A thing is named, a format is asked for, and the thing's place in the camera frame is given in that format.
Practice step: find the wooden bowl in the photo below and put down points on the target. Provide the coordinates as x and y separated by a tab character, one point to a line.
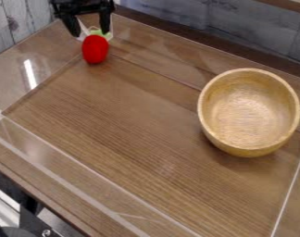
250	112

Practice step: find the clear acrylic tray wall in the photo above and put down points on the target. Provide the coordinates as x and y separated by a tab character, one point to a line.
101	140

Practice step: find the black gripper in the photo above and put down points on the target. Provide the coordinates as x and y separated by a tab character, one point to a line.
68	8

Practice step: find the black table clamp bracket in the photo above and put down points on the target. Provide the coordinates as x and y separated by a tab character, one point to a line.
34	225

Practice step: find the red toy strawberry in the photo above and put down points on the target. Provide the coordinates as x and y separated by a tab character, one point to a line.
96	47

